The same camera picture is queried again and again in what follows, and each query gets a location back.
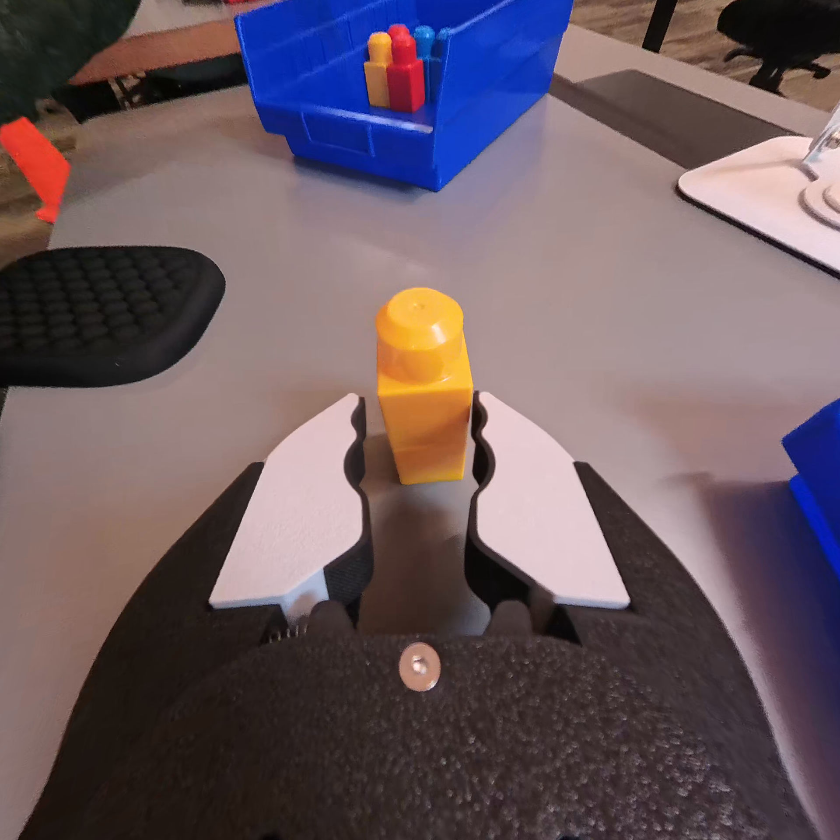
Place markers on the white document stand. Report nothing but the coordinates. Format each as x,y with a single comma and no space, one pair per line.
748,190

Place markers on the blue plastic bin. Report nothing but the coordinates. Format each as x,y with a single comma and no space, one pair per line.
328,118
820,492

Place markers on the black office chair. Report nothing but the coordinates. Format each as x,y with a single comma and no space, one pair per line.
768,33

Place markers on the orange traffic cone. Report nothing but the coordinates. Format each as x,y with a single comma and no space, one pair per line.
36,164

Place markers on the person's left forearm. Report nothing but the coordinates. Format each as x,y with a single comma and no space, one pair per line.
52,46

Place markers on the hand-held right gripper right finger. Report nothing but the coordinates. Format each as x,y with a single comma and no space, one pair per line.
544,525

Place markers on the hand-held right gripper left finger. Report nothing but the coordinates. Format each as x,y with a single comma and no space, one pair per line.
289,518

